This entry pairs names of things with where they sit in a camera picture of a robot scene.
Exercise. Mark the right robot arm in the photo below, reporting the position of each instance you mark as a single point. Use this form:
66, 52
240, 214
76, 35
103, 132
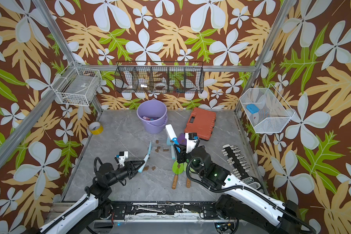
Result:
239, 200

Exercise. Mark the white brush blue handle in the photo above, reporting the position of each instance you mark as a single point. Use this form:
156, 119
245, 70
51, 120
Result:
172, 138

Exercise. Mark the steel combination wrench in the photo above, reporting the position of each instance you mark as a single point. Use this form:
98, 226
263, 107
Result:
150, 209

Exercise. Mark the white wire basket left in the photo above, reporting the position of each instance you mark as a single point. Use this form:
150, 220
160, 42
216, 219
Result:
77, 85

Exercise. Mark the white wire basket right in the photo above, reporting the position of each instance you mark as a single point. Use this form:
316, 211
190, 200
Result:
275, 112

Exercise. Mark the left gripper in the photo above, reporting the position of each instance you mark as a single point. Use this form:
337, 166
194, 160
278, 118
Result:
129, 167

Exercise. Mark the black wire basket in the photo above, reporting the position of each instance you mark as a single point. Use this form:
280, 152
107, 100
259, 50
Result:
160, 77

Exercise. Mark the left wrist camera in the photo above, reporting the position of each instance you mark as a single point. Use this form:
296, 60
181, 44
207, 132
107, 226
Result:
121, 157

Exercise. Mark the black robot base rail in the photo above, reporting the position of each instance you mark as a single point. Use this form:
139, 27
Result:
173, 210

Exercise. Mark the light blue round trowel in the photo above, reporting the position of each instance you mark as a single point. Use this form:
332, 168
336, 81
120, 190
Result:
146, 157

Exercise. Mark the blue object in basket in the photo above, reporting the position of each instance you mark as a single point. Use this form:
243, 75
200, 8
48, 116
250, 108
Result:
252, 108

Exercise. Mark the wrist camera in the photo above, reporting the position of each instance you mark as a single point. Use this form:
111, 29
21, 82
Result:
192, 141
121, 157

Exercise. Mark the purple plastic bucket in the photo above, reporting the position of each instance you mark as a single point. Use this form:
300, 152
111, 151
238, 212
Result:
153, 109

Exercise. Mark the red plastic tool case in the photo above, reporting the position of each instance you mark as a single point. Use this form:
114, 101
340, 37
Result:
202, 123

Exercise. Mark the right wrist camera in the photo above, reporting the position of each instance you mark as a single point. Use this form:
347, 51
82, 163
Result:
192, 141

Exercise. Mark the green pointed trowel wooden handle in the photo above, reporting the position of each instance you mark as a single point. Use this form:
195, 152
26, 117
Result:
177, 169

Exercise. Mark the green square trowel right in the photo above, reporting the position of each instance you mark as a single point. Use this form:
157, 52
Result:
188, 181

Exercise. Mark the yellow tape roll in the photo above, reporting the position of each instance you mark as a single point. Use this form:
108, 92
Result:
95, 128

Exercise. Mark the black socket bit rack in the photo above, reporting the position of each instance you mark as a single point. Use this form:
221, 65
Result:
240, 165

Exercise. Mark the white wire basket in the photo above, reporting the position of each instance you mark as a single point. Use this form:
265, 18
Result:
275, 112
77, 85

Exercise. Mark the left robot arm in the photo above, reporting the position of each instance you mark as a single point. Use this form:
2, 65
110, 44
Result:
95, 203

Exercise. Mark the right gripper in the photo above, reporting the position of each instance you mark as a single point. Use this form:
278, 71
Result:
182, 156

